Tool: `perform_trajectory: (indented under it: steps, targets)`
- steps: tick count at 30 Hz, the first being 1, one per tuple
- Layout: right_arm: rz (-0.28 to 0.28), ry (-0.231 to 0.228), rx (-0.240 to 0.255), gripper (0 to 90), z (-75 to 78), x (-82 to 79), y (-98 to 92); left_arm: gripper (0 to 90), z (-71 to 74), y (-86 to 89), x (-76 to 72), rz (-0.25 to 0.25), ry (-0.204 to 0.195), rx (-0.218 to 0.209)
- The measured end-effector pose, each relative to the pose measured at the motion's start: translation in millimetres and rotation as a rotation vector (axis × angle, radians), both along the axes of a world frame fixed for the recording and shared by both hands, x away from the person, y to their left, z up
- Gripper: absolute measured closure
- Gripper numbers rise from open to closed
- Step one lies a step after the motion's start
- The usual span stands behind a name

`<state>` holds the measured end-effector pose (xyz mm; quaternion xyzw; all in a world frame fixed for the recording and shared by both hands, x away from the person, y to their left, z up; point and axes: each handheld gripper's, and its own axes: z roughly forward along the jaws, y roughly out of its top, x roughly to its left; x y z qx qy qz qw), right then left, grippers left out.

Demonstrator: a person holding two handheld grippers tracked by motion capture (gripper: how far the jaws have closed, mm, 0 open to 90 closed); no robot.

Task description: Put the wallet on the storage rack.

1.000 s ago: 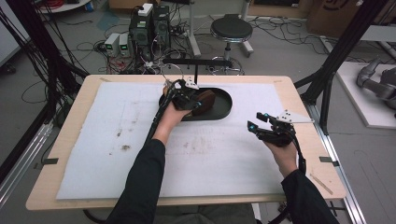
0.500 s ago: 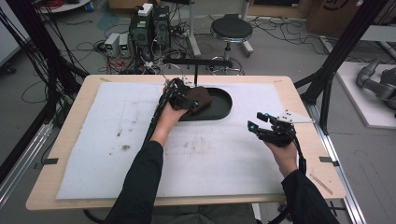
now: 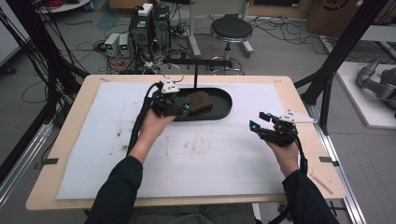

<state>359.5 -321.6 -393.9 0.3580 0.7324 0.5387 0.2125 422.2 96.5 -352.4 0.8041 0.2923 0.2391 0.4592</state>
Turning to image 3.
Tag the person's right hand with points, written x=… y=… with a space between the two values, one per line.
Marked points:
x=289 y=158

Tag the black oval tray with rack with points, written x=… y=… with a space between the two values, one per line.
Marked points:
x=222 y=105

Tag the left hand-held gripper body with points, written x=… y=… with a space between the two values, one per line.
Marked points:
x=165 y=105

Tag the grey power supply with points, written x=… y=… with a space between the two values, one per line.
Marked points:
x=111 y=43
x=124 y=44

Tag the white metal stand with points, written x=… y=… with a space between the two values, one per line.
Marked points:
x=193 y=34

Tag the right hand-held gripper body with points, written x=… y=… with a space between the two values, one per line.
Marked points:
x=283 y=135

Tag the black computer tower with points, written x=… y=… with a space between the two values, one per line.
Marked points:
x=161 y=28
x=140 y=35

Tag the white foam mat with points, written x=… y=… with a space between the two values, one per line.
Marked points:
x=218 y=161

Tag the black round stool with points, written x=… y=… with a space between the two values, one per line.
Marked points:
x=231 y=28

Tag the person's left hand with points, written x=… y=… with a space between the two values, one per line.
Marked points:
x=154 y=127

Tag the black tape piece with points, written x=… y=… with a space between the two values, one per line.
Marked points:
x=49 y=161
x=327 y=159

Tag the brown leather pouch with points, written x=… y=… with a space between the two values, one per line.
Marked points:
x=199 y=101

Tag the cardboard box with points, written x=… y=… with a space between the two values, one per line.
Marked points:
x=330 y=15

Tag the white box on tower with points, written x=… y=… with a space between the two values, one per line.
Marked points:
x=145 y=9

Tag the aluminium rail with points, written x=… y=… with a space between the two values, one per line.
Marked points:
x=18 y=168
x=339 y=161

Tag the white platform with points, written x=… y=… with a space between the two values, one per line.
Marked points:
x=358 y=102

